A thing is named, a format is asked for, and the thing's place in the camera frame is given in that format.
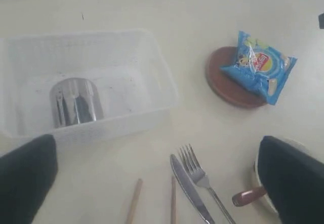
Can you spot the brown wooden spoon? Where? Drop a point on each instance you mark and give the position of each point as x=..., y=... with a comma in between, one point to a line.
x=246, y=197

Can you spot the white perforated plastic basket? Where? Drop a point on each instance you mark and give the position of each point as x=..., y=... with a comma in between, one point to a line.
x=134, y=83

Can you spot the clear faceted glass cup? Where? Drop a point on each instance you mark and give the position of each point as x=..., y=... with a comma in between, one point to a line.
x=75, y=101

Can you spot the wooden chopstick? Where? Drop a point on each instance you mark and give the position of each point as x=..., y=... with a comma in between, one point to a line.
x=134, y=201
x=173, y=201

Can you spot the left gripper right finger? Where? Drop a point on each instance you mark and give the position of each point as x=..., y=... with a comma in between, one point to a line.
x=310, y=211

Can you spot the blue chips bag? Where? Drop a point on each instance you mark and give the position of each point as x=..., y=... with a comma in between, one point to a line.
x=259, y=68

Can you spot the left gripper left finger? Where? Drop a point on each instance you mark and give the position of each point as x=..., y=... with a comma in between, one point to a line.
x=27, y=175

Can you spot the brown wooden plate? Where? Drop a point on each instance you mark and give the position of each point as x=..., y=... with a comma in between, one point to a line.
x=224, y=86

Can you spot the silver table knife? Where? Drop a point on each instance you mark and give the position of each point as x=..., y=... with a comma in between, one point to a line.
x=189, y=189

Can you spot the white floral ceramic bowl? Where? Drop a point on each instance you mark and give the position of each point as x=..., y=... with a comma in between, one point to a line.
x=284, y=167

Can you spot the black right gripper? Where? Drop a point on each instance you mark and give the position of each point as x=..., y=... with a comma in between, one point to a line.
x=321, y=21

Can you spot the silver fork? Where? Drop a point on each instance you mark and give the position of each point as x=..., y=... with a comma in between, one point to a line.
x=199, y=177

